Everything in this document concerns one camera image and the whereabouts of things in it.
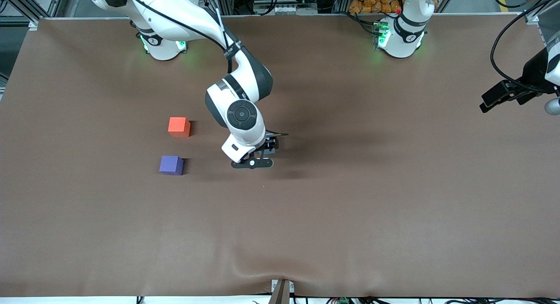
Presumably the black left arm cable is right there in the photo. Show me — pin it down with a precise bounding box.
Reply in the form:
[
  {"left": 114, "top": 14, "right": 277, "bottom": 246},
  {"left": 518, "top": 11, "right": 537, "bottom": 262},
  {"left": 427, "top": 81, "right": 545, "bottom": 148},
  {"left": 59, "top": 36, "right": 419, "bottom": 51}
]
[{"left": 490, "top": 0, "right": 560, "bottom": 94}]

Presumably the brown post with bracket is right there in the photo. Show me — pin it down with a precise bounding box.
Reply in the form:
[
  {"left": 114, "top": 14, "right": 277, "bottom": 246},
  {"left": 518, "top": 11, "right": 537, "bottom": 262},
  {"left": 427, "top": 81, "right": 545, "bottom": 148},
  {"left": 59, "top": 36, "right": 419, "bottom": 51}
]
[{"left": 269, "top": 279, "right": 295, "bottom": 304}]

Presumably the brown table mat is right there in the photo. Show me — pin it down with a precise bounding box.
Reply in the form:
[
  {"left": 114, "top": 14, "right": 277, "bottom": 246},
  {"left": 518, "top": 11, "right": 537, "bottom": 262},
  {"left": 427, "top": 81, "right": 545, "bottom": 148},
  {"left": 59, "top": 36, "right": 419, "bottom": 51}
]
[{"left": 0, "top": 13, "right": 560, "bottom": 298}]

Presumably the orange foam block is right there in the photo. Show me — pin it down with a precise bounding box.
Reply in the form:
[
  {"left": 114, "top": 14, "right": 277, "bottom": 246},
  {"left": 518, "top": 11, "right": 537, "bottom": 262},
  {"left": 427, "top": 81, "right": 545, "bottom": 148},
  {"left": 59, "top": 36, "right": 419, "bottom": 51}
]
[{"left": 168, "top": 117, "right": 192, "bottom": 138}]

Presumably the purple foam block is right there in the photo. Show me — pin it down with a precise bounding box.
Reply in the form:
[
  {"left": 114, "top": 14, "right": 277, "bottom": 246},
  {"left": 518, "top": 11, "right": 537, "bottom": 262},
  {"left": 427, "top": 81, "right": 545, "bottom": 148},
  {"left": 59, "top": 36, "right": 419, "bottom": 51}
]
[{"left": 159, "top": 155, "right": 185, "bottom": 176}]

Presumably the orange bag bundle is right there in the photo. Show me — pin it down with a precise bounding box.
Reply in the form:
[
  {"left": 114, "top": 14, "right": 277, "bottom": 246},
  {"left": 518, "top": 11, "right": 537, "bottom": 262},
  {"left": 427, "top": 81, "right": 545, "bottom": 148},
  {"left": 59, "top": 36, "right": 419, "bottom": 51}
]
[{"left": 349, "top": 0, "right": 403, "bottom": 14}]

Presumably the white power strip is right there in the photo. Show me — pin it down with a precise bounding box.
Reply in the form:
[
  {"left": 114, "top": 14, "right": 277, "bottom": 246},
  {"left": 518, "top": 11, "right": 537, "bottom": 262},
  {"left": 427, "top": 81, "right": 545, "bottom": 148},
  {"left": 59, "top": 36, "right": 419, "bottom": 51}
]
[{"left": 253, "top": 3, "right": 319, "bottom": 16}]

